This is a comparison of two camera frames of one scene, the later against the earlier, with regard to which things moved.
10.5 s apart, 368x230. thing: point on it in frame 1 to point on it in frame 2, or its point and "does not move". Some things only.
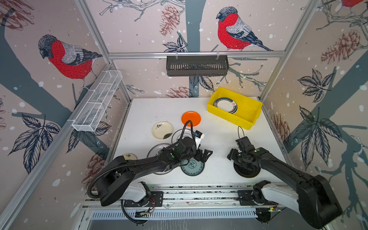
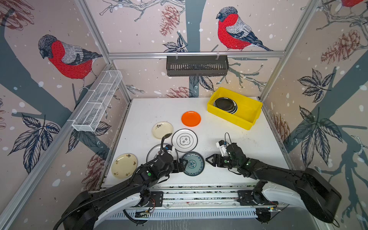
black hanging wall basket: [197, 65] does not move
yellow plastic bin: [247, 112] does not move
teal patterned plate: [194, 167] does not move
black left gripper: [204, 158] to [178, 169]
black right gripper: [232, 155] to [215, 160]
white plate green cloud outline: [177, 135] does not move
